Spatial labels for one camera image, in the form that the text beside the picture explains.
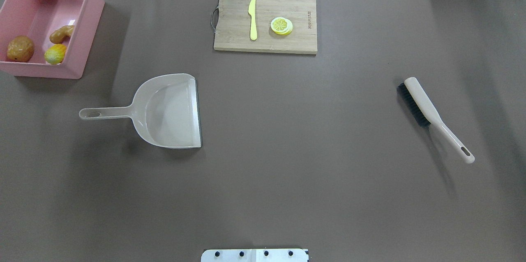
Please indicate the beige plastic dustpan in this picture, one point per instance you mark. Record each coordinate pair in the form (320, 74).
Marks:
(164, 112)

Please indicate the beige hand brush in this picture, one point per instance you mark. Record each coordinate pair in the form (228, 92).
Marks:
(426, 115)

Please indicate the yellow corn cob toy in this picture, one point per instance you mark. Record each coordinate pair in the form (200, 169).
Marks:
(55, 54)

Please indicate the brown ginger root toy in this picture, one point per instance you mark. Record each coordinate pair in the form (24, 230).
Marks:
(61, 34)

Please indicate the brown potato toy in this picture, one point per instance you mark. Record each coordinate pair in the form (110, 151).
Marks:
(20, 49)

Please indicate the white robot base pillar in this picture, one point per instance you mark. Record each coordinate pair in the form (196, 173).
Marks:
(256, 255)

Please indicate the pink plastic bin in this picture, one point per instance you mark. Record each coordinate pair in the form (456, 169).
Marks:
(37, 20)

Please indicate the yellow lemon slice toy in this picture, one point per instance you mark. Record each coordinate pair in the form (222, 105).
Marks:
(281, 26)

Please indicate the wooden cutting board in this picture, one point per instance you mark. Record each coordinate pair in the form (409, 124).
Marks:
(233, 27)

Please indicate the yellow plastic knife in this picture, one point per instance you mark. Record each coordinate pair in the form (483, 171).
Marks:
(253, 34)

